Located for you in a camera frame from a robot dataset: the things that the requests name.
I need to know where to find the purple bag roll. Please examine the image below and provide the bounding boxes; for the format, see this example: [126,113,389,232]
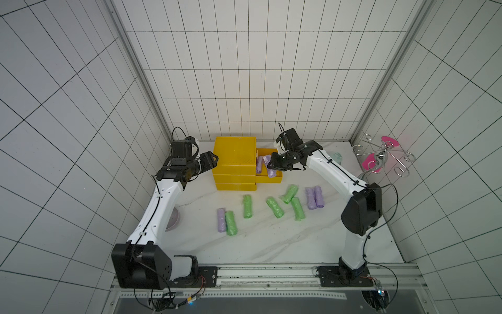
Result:
[263,154,277,178]
[314,186,325,208]
[256,156,264,174]
[305,187,317,210]
[217,208,227,233]

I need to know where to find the yellow drawer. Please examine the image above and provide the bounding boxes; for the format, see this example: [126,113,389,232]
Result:
[256,148,283,184]

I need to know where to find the green bag roll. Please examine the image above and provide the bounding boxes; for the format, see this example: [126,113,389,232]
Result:
[225,211,238,236]
[291,197,305,221]
[280,184,299,204]
[243,194,253,218]
[266,197,284,218]

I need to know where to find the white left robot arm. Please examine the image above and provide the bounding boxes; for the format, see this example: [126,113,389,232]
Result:
[111,151,218,290]

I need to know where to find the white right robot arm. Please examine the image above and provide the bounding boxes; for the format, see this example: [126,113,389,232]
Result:
[268,138,383,282]

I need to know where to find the yellow plastic drawer cabinet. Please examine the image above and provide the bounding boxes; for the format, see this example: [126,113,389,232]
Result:
[213,136,257,191]

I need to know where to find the green glass jar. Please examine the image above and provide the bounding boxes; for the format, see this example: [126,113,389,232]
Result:
[329,153,343,165]

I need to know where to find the pink cup on stand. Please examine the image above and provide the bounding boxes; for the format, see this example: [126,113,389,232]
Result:
[362,153,382,173]

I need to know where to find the chrome cup holder stand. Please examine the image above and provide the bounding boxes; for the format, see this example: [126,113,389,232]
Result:
[352,133,417,181]

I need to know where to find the pink cup upper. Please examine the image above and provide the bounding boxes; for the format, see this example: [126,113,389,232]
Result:
[381,136,400,147]

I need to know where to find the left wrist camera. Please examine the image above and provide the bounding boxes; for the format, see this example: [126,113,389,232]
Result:
[171,136,199,159]

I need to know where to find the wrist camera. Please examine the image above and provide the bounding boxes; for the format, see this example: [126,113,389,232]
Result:
[274,128,303,154]
[171,136,199,159]

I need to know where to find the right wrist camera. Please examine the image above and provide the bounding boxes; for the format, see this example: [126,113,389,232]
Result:
[274,128,303,154]

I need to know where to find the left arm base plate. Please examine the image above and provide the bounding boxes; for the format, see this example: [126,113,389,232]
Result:
[169,266,218,289]

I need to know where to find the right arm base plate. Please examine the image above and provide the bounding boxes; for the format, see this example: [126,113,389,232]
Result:
[315,266,374,288]

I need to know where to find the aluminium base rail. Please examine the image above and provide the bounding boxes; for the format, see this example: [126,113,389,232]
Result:
[111,262,426,291]

